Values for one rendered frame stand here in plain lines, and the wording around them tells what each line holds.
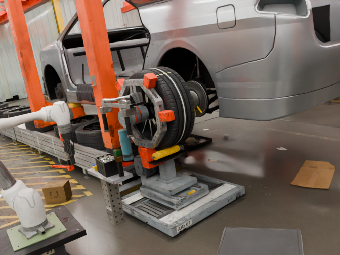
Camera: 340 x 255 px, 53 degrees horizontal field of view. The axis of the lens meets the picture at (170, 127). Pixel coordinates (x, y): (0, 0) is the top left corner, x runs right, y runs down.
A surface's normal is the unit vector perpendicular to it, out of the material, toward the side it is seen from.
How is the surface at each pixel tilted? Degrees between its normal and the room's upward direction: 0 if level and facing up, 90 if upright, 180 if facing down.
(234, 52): 90
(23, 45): 90
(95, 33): 90
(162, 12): 81
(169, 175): 90
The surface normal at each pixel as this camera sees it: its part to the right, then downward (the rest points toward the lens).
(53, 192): -0.07, 0.25
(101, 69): 0.63, 0.09
